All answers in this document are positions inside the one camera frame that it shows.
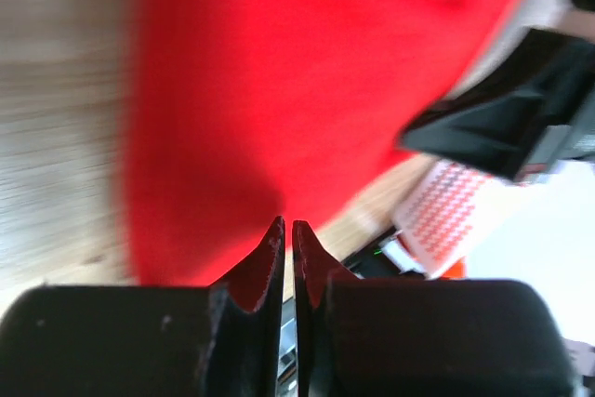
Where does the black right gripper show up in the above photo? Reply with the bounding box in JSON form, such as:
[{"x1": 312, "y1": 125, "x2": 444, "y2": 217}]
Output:
[{"x1": 400, "y1": 28, "x2": 594, "y2": 181}]

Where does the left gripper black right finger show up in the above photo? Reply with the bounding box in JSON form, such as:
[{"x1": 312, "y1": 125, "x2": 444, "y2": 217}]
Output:
[{"x1": 292, "y1": 221, "x2": 579, "y2": 396}]

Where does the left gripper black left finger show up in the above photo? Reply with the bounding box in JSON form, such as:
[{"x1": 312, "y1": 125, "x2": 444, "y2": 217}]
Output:
[{"x1": 1, "y1": 218, "x2": 285, "y2": 396}]

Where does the red t shirt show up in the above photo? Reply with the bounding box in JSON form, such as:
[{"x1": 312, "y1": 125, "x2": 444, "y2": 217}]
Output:
[{"x1": 124, "y1": 0, "x2": 520, "y2": 285}]

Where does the white perforated plastic basket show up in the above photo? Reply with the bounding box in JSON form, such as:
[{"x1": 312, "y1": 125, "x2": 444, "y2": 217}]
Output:
[{"x1": 393, "y1": 161, "x2": 507, "y2": 279}]

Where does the orange crumpled t shirt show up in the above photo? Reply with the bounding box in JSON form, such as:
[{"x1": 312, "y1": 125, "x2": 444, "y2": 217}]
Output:
[{"x1": 443, "y1": 258, "x2": 467, "y2": 280}]

